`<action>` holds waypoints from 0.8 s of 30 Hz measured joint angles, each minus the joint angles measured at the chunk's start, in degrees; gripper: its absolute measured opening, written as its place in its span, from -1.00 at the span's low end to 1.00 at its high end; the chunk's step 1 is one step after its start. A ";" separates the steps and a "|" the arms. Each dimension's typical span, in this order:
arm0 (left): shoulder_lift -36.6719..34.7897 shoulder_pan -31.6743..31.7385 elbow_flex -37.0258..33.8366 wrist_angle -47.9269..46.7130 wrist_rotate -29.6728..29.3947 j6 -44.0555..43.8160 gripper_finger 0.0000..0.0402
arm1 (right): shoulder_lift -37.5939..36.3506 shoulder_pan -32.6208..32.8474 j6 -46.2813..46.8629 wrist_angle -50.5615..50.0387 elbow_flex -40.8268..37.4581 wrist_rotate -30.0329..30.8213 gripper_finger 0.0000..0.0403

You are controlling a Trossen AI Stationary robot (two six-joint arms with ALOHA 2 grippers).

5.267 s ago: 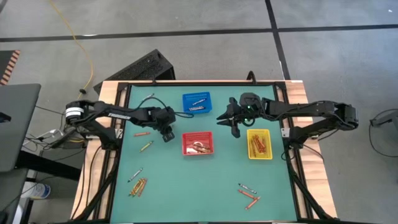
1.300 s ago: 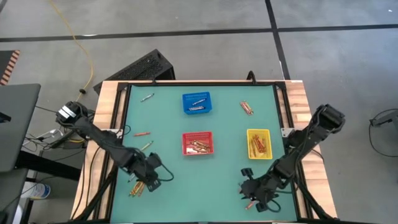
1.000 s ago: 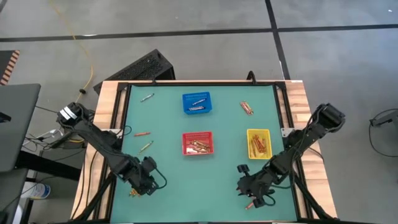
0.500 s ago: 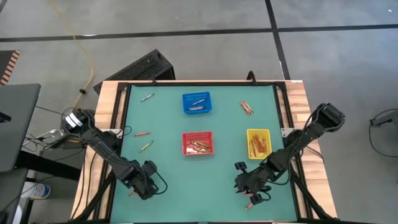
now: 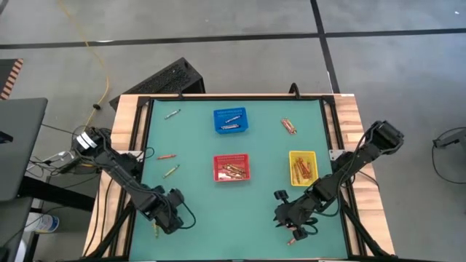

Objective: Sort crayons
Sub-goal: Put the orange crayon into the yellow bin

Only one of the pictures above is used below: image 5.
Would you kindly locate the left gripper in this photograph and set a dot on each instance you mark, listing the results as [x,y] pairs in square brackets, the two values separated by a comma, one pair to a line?
[169,222]

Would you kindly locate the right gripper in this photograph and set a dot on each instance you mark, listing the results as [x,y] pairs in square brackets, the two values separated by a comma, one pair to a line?
[287,207]

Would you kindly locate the crayons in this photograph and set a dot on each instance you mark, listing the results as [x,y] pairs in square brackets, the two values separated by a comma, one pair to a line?
[156,230]

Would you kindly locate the yellow crayon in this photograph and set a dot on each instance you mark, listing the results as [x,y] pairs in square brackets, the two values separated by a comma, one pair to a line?
[296,172]

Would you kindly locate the grey crayon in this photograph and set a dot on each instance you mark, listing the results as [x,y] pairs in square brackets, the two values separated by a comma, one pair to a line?
[172,114]

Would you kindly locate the blue crayon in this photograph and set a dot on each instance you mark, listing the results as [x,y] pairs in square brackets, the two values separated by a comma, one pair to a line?
[229,126]
[233,119]

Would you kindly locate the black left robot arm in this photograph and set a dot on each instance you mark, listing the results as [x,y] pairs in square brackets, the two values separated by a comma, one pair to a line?
[123,174]

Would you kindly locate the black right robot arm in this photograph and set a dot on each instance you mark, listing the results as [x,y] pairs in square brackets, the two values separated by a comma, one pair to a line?
[349,167]

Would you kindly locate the teal table mat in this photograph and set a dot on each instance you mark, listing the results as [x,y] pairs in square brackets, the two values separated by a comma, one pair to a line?
[218,218]

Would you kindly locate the yellow plastic basket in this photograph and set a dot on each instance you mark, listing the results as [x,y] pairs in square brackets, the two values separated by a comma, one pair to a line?
[304,154]

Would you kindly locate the red plastic basket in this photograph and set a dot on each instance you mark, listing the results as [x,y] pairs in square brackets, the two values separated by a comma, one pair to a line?
[231,156]

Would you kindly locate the black desk leg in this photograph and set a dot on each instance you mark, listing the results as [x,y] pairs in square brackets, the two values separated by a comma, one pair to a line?
[54,193]

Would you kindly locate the blue plastic basket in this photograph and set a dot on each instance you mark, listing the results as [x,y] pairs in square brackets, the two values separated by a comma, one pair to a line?
[236,111]

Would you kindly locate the white power strip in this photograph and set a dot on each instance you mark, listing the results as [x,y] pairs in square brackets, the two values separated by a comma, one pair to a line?
[65,155]

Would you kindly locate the white plastic bottle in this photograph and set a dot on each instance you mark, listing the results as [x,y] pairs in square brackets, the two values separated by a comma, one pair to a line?
[43,222]

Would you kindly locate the black perforated computer case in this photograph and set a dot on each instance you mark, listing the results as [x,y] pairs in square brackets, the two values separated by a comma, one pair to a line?
[164,80]

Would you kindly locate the grey desk top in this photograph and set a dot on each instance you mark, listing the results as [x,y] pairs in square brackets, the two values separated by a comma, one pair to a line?
[14,225]
[22,145]

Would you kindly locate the black desk object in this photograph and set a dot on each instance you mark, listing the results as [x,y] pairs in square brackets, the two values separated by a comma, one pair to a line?
[5,137]

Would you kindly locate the black orange striped mat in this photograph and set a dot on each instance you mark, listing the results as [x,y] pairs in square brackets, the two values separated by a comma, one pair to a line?
[7,72]

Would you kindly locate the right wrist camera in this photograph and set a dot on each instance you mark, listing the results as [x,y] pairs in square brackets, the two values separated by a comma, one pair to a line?
[302,210]

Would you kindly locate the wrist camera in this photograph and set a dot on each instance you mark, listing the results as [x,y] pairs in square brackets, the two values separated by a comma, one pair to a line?
[302,210]
[177,197]

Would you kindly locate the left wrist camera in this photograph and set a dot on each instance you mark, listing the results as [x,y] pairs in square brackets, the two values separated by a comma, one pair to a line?
[177,197]

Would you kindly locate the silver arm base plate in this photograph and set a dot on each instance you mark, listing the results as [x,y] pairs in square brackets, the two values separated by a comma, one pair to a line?
[333,154]

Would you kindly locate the black aluminium table frame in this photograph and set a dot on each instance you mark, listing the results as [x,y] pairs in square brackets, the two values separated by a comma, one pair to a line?
[236,98]

